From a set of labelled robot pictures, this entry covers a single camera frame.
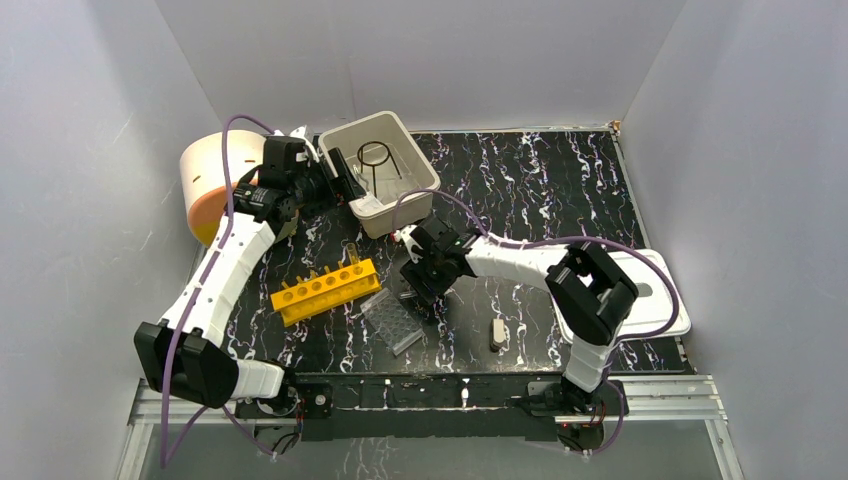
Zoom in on beige plastic tub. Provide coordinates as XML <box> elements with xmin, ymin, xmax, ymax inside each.
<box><xmin>318</xmin><ymin>111</ymin><xmax>440</xmax><ymax>239</ymax></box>

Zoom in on black wire ring stand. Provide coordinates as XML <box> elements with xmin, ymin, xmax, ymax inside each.
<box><xmin>356</xmin><ymin>140</ymin><xmax>403</xmax><ymax>191</ymax></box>

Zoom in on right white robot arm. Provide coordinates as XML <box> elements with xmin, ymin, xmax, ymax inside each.
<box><xmin>390</xmin><ymin>215</ymin><xmax>638</xmax><ymax>414</ymax></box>

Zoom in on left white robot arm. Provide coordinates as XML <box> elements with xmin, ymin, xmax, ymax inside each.
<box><xmin>134</xmin><ymin>135</ymin><xmax>366</xmax><ymax>416</ymax></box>

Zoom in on yellow test tube rack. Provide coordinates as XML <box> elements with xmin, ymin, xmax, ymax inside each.
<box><xmin>270</xmin><ymin>254</ymin><xmax>382</xmax><ymax>327</ymax></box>

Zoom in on white orange cylindrical device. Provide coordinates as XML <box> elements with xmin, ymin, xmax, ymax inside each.
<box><xmin>179</xmin><ymin>129</ymin><xmax>265</xmax><ymax>247</ymax></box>

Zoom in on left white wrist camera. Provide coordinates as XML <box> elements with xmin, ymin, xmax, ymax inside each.
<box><xmin>274</xmin><ymin>125</ymin><xmax>321</xmax><ymax>163</ymax></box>

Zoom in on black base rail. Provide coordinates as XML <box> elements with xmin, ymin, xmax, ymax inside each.
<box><xmin>236</xmin><ymin>372</ymin><xmax>630</xmax><ymax>450</ymax></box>

